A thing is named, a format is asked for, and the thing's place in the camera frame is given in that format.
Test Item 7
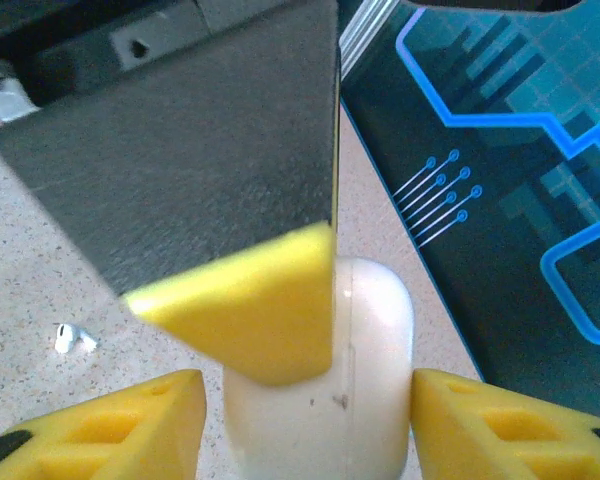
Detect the blue circuit-print backdrop panel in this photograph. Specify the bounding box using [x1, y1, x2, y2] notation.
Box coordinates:
[339, 0, 600, 426]

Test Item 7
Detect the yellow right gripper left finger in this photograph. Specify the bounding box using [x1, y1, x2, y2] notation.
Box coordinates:
[0, 368, 208, 480]

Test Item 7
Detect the white earbud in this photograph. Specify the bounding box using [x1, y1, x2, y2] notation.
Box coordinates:
[53, 322, 100, 355]

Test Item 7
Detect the pink earbud charging case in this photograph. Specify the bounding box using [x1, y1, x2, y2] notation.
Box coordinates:
[222, 255, 415, 480]

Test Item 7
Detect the aluminium frame post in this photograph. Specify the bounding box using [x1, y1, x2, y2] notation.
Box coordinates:
[338, 0, 401, 79]

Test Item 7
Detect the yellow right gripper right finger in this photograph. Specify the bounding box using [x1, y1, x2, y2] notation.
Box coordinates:
[409, 368, 600, 480]

